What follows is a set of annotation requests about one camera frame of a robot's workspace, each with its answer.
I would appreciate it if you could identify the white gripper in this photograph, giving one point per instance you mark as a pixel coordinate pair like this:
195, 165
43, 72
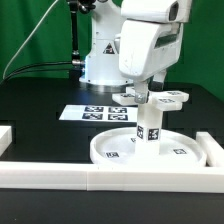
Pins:
150, 41

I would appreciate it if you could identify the white cross-shaped table base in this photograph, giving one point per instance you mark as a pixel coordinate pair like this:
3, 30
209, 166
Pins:
170, 100

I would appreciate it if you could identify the white round table top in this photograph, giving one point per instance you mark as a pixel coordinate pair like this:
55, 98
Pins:
165, 149

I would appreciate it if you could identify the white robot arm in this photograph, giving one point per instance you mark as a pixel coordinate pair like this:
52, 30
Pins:
102, 62

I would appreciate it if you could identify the white marker sheet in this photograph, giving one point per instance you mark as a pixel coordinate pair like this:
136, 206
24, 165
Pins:
93, 113

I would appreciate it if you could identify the black camera stand pole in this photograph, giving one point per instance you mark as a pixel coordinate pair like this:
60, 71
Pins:
83, 6

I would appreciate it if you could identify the white right fence rail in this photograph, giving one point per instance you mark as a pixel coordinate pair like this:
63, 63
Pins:
214, 152

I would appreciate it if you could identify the white fence rail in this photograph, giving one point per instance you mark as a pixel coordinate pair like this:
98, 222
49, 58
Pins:
90, 177
214, 152
5, 138

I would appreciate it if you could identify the white left fence rail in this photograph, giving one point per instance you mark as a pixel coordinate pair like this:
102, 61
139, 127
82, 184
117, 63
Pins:
5, 138

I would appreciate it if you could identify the white front fence rail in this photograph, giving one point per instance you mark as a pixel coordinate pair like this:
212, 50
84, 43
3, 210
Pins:
90, 177

